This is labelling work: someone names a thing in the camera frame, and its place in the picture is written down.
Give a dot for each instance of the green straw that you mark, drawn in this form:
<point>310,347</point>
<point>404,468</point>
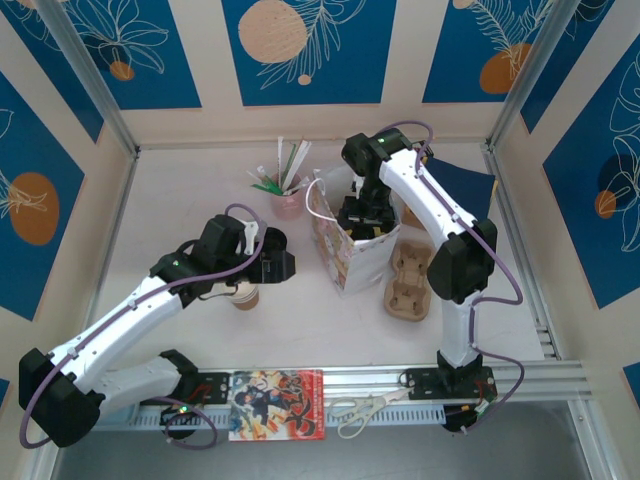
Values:
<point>292,165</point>

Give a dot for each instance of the aluminium frame post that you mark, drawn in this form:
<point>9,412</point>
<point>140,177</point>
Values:
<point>105,100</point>
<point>532,75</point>

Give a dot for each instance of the aluminium side rail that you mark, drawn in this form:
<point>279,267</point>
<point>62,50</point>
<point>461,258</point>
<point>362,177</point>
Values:
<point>120,205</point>
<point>492,153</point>

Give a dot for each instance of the white printed paper bag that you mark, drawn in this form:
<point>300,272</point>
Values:
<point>367,270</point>

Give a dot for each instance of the colourful comic book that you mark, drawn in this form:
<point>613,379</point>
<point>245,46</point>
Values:
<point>275,405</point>

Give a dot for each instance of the navy blue napkin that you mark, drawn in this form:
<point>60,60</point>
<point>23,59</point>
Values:
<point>470,192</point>

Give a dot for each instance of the white wrapped straw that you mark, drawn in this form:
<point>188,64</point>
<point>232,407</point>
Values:
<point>302,157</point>
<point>256,176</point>
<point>297,184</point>
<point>280,155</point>

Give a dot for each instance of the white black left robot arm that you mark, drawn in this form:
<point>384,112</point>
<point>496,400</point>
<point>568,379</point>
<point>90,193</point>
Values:
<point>120,320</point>

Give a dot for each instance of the black sachet holder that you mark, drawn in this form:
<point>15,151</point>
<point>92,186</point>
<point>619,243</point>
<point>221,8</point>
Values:
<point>426,148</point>

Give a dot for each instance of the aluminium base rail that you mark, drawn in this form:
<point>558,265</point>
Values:
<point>360,377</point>

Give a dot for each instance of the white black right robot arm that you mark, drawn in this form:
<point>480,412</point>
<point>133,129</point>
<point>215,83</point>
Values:
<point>425,195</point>

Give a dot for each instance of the pink straw cup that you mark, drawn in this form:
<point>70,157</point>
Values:
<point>287,207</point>

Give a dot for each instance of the brown paper coffee cup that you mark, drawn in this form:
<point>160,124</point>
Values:
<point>247,300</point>

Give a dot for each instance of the black plastic cup lid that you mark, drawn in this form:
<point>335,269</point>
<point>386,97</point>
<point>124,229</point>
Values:
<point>275,236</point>

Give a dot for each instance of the brown pulp cup carrier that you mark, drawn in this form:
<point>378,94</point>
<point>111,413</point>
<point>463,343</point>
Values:
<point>405,300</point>

